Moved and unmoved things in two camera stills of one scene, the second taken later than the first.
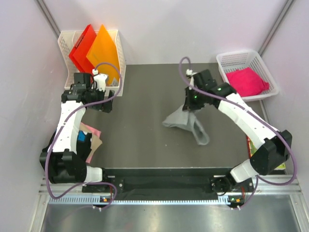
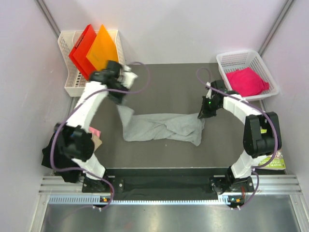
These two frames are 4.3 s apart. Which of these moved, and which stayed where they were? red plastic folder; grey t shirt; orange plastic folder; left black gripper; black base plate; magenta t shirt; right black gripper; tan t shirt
Moved: grey t shirt; left black gripper; right black gripper
Stayed: tan t shirt; orange plastic folder; red plastic folder; magenta t shirt; black base plate
